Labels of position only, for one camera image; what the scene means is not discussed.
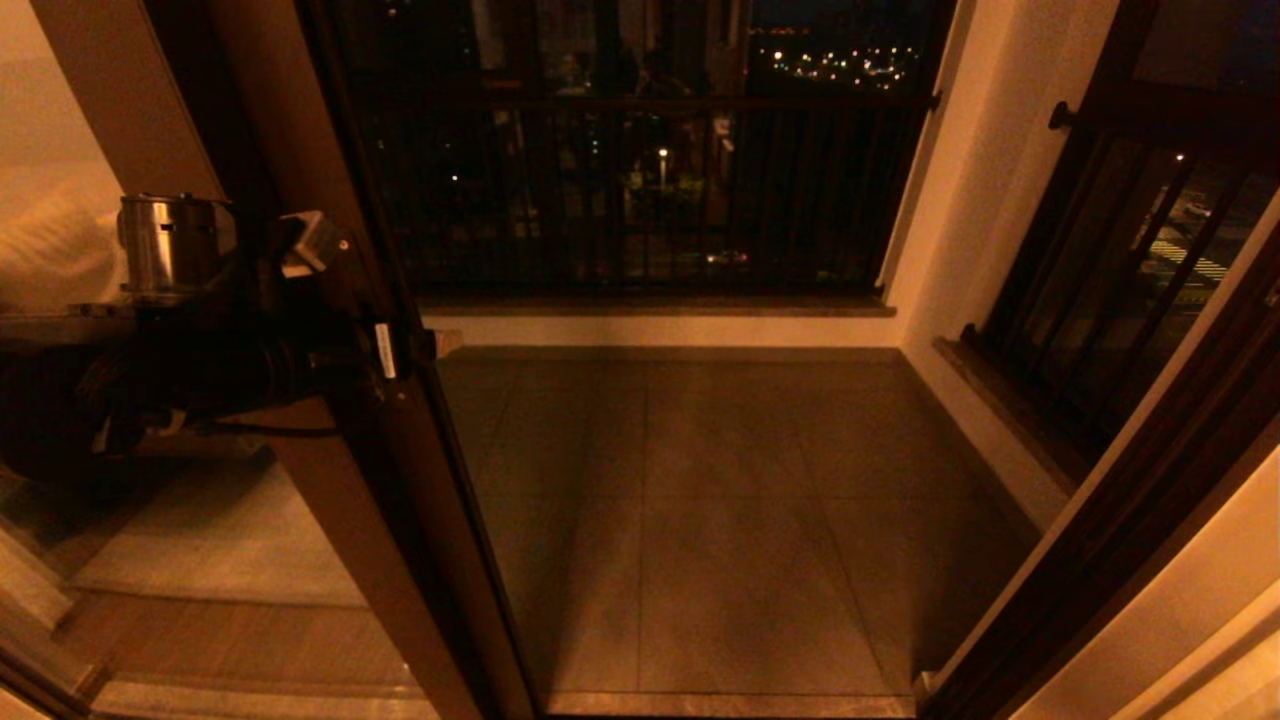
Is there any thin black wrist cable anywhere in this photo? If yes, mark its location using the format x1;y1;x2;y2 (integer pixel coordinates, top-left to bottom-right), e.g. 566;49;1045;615
180;415;341;439

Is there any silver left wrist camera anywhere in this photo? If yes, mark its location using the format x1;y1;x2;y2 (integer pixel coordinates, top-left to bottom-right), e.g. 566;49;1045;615
278;210;351;279

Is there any brown framed fixed glass panel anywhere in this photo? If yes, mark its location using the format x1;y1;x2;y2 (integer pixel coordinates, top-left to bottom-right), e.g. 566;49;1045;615
0;0;481;720

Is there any black window guard railing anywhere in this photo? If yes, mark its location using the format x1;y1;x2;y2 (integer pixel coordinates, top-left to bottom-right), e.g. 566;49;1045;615
320;0;951;297
965;0;1280;481

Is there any dark brown door jamb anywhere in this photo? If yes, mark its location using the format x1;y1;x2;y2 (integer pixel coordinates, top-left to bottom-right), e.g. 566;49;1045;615
915;190;1280;720

